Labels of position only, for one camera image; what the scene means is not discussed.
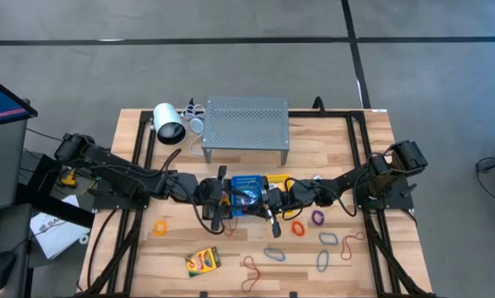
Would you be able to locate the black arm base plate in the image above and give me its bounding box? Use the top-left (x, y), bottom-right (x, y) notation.
top-left (353, 177), bottom-right (415, 211)
top-left (90, 188), bottom-right (151, 211)

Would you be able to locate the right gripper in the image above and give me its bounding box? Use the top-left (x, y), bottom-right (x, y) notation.
top-left (249, 184), bottom-right (298, 240)

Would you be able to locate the grey perforated metal riser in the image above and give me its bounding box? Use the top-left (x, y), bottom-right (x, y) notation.
top-left (200, 96), bottom-right (291, 166)

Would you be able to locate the blue plastic basket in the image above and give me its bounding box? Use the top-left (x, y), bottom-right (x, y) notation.
top-left (230, 174), bottom-right (265, 218)

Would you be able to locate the white paper booklet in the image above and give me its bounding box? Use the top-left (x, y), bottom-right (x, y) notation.
top-left (29, 194), bottom-right (92, 261)

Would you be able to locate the yellow plastic basket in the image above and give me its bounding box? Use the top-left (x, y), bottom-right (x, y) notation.
top-left (262, 173), bottom-right (295, 219)

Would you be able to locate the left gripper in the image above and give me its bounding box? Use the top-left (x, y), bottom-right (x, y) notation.
top-left (197, 165), bottom-right (253, 233)

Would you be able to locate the grey cabinet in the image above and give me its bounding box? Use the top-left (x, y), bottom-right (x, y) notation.
top-left (0, 118), bottom-right (29, 213)

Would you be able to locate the black stand bar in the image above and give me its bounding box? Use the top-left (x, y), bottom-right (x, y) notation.
top-left (15, 151), bottom-right (95, 228)

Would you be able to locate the black plastic basket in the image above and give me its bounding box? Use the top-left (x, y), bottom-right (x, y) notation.
top-left (200, 177), bottom-right (234, 220)

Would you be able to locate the yellow connector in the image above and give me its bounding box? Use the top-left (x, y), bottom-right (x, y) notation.
top-left (60, 172), bottom-right (79, 188)

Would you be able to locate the white cylindrical spotlight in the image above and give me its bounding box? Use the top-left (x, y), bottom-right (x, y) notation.
top-left (151, 102), bottom-right (188, 146)

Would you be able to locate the Crayola crayon box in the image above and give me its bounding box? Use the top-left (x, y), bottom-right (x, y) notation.
top-left (184, 246), bottom-right (223, 278)

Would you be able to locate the black aluminium table frame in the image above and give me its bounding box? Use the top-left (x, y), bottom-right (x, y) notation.
top-left (79, 108), bottom-right (435, 298)

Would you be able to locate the white cable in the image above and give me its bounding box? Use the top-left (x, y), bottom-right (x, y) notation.
top-left (180, 103), bottom-right (207, 156)

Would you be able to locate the large red rubber band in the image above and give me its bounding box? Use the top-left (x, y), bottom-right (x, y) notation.
top-left (240, 255), bottom-right (262, 294)

